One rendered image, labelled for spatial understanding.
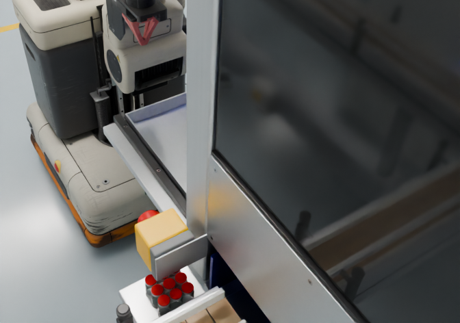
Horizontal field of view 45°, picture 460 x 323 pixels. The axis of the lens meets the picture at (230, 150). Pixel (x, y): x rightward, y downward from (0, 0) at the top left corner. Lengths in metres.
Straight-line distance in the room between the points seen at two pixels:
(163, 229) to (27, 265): 1.32
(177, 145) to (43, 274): 1.04
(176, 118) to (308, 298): 0.71
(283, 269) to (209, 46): 0.29
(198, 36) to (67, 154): 1.47
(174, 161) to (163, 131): 0.10
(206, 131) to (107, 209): 1.24
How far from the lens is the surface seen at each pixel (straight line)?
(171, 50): 1.68
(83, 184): 1.99
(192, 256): 0.91
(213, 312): 0.92
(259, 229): 0.71
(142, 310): 0.99
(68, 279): 2.10
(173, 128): 1.27
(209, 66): 0.67
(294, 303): 0.73
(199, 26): 0.66
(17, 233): 2.27
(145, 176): 1.17
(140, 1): 1.11
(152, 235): 0.88
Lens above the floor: 1.74
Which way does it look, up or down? 45 degrees down
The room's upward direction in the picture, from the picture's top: 4 degrees clockwise
